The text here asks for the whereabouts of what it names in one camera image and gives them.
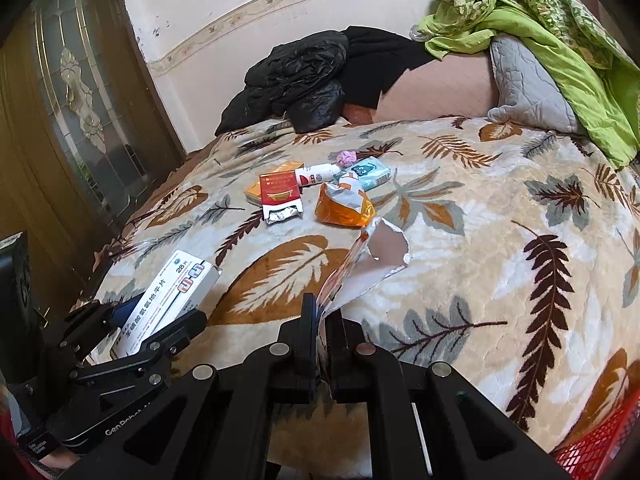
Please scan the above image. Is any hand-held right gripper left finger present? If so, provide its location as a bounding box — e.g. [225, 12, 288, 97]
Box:
[65, 292, 322, 480]

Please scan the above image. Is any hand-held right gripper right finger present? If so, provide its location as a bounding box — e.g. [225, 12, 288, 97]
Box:
[324, 306, 572, 480]

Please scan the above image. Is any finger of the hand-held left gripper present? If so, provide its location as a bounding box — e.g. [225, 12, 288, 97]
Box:
[59, 294, 147, 357]
[71, 309, 209, 402]

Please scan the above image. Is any white blue medicine box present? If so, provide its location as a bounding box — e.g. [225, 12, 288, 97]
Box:
[107, 249, 223, 361]

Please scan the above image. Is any torn red white carton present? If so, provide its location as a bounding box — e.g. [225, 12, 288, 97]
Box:
[317, 217, 412, 322]

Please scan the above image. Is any orange foil pouch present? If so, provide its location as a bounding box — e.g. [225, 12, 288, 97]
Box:
[314, 182, 376, 229]

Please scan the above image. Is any white spray bottle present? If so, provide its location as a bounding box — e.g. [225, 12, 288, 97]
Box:
[295, 162, 342, 187]

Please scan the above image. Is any teal tissue packet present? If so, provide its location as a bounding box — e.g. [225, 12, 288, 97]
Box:
[340, 156, 392, 192]

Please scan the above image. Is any red plastic basket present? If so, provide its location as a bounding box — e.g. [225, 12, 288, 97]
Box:
[550, 400, 640, 480]

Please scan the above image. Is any person's left forearm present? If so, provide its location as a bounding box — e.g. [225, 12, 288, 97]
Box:
[0, 400, 83, 480]

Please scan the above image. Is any black appliance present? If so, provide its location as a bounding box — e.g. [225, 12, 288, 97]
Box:
[0, 232, 38, 386]

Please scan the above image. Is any red white cigarette pack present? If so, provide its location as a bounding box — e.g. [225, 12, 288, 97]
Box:
[259, 170, 304, 226]

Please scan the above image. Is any orange flat box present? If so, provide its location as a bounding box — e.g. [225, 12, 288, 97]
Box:
[244, 160, 306, 207]

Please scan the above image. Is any leaf-print blanket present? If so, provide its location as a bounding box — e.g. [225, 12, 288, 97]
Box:
[70, 115, 640, 456]

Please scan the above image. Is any wooden door with glass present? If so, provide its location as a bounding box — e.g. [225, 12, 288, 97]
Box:
[0, 0, 183, 281]

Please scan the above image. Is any black puffer jacket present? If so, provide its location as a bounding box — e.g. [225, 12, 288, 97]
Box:
[215, 30, 349, 136]

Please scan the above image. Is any black cloth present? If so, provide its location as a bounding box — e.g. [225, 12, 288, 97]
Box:
[340, 26, 436, 110]

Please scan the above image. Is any grey quilted pillow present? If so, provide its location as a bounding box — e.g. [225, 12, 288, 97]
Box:
[487, 35, 583, 136]

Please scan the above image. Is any green quilt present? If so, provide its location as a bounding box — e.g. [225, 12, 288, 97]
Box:
[417, 0, 640, 171]

